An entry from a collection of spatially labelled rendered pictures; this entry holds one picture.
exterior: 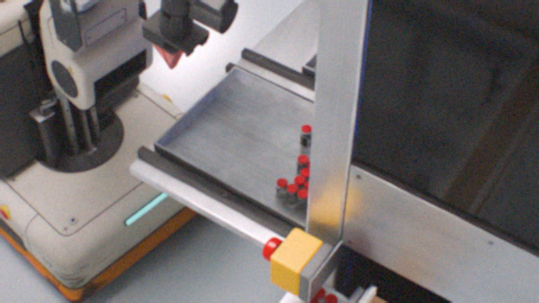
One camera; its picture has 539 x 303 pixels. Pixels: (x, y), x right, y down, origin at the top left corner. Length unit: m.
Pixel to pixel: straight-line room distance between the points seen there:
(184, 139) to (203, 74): 1.43
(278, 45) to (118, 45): 0.39
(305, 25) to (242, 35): 1.34
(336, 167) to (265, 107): 0.53
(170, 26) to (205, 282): 1.23
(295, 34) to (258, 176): 0.42
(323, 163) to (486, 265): 0.27
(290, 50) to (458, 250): 0.78
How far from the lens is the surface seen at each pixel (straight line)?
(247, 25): 3.28
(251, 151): 1.63
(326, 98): 1.13
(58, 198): 2.39
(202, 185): 1.55
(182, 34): 1.42
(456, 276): 1.25
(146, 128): 2.52
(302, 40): 1.87
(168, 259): 2.56
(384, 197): 1.20
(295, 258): 1.30
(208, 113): 1.70
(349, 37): 1.04
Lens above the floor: 2.10
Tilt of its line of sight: 48 degrees down
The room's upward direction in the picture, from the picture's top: straight up
